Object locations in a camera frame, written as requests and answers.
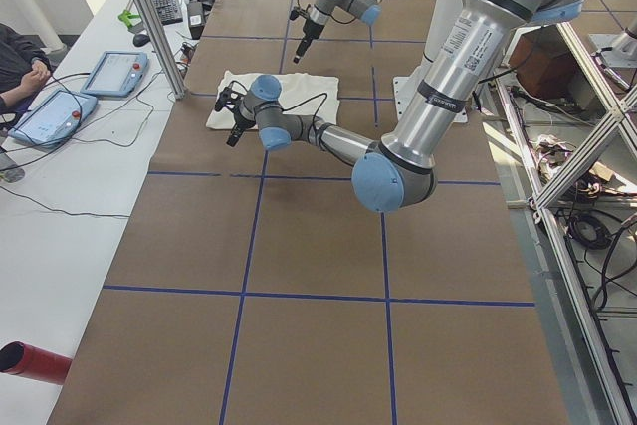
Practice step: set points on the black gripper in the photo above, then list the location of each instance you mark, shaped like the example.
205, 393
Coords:
240, 123
308, 33

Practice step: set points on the cream long-sleeve cat shirt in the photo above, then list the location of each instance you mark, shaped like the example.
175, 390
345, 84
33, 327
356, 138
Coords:
296, 87

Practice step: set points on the seated person's hand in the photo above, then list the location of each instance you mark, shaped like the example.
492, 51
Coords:
34, 80

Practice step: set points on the black power adapter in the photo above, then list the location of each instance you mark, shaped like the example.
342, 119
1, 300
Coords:
196, 19

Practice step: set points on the far blue teach pendant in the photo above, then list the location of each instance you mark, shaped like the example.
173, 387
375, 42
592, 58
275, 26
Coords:
116, 74

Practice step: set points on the blue teach pendant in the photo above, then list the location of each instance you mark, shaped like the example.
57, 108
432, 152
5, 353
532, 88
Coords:
54, 120
116, 74

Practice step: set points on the black computer mouse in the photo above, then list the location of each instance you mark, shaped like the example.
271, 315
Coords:
140, 39

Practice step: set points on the black computer keyboard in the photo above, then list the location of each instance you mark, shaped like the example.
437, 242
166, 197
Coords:
168, 11

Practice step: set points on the green plastic clamp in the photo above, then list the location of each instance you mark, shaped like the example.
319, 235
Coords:
131, 21

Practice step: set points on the near blue teach pendant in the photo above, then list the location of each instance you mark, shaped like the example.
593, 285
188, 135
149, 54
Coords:
54, 120

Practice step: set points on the brown wooden box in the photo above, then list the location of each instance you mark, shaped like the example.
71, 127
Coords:
550, 67

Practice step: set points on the red cardboard tube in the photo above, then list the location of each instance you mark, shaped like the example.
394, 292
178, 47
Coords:
28, 361

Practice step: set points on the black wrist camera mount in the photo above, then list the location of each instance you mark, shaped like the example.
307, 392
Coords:
228, 98
300, 12

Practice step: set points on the aluminium frame post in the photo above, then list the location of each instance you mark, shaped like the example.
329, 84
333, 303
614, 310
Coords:
161, 46

